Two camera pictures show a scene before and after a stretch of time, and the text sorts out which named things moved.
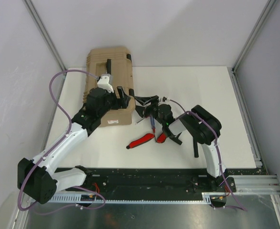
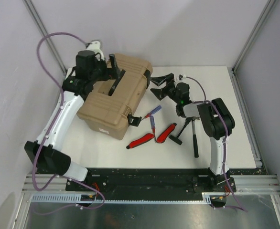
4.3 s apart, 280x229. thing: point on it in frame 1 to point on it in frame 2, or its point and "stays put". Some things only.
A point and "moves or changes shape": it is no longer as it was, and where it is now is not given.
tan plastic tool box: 121,76 moves or changes shape
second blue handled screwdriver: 153,126 stays put
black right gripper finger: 144,100 to 163,79
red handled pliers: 161,139 stays put
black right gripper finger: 141,110 to 157,92
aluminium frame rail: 256,184 stays put
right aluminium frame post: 263,18 stays put
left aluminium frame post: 36,16 stays put
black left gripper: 122,104 to 109,73
